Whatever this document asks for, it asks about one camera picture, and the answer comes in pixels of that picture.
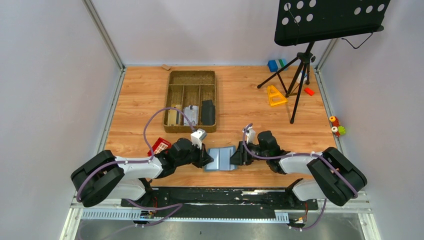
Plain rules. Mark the colourful toy stack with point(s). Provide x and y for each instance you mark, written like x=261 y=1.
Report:
x=336 y=128

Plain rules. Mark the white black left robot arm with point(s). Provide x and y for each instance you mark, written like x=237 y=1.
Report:
x=106 y=176

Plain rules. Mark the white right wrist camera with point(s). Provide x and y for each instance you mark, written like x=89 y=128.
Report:
x=249 y=134

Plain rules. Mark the red block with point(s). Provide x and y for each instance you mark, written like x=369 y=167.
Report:
x=309 y=91

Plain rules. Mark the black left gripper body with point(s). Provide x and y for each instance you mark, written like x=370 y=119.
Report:
x=194 y=157

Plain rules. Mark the blue green block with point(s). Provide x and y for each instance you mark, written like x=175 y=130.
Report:
x=276 y=65

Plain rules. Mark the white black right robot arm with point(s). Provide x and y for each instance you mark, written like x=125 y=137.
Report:
x=334 y=177

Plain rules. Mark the yellow triangular toy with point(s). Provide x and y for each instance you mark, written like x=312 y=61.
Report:
x=275 y=97

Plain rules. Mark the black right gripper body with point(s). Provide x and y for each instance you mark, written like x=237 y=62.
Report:
x=254 y=150

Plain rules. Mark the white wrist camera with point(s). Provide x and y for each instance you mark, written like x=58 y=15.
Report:
x=249 y=134
x=197 y=138

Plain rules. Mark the white card in tray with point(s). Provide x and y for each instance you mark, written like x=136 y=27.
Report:
x=192 y=113

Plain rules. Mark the red flat toy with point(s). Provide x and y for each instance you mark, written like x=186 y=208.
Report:
x=159 y=145

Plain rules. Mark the black music stand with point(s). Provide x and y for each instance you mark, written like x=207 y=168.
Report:
x=310 y=21

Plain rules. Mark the black wallet in tray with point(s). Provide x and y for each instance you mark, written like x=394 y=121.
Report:
x=208 y=113

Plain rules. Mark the tan cards in tray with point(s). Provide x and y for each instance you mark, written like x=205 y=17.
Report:
x=174 y=117

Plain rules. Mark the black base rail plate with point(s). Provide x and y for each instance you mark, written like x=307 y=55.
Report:
x=223 y=202

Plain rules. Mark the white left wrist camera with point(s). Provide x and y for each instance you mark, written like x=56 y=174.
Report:
x=197 y=138

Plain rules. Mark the woven compartment tray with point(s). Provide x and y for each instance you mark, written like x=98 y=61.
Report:
x=191 y=87

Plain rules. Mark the small cardboard scrap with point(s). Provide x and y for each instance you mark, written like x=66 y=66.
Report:
x=166 y=67

